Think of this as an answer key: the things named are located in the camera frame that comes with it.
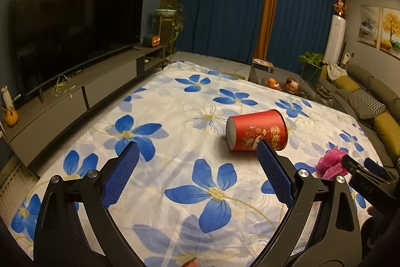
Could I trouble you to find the sailboat tree painting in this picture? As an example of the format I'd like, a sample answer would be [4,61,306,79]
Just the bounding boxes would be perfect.
[380,8,400,59]

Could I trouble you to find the blue curtains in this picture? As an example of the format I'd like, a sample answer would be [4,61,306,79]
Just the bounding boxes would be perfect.
[178,0,335,73]

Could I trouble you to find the small left painting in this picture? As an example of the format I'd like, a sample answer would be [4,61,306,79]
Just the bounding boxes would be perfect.
[357,6,380,47]

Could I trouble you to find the mustard cushion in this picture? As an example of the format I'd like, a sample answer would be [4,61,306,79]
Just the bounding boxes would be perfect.
[372,112,400,158]
[333,76,360,92]

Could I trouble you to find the patterned black white cushion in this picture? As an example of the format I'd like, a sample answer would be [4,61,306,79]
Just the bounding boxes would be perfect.
[353,89,386,117]

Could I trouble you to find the potted green plant floor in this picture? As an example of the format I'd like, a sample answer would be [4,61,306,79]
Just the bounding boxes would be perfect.
[299,52,324,84]

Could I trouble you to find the grey sectional sofa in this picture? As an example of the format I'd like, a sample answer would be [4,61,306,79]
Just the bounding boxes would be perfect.
[319,64,399,167]

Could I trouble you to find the grey cushion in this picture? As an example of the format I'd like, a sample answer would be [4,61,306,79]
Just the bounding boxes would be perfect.
[336,89,375,120]

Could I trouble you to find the mustard cushion far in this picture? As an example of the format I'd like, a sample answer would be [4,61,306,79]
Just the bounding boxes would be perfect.
[333,76,360,92]

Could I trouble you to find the plant on stand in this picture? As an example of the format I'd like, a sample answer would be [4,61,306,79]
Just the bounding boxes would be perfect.
[152,2,187,57]

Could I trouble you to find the white standing air conditioner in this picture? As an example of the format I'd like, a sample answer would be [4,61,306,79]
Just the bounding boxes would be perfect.
[323,15,347,64]

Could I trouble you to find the pink plastic bag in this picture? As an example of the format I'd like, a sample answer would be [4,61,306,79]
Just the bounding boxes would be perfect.
[316,147,348,180]

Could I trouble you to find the red cylindrical gift box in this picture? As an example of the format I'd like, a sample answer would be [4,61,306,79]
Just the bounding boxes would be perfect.
[226,109,288,151]

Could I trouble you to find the artificial flowers on conditioner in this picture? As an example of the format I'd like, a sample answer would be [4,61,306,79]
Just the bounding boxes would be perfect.
[333,0,349,18]

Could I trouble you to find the mustard cushion near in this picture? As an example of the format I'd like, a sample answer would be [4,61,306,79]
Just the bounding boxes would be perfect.
[372,112,400,158]

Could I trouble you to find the orange curtain strip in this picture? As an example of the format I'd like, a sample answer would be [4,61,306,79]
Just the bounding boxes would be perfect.
[253,0,277,60]

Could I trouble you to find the black flat television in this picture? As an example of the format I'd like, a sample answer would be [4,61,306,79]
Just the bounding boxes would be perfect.
[13,0,144,99]

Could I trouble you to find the grey TV cabinet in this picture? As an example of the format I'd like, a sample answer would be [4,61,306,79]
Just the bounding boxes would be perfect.
[5,45,166,167]

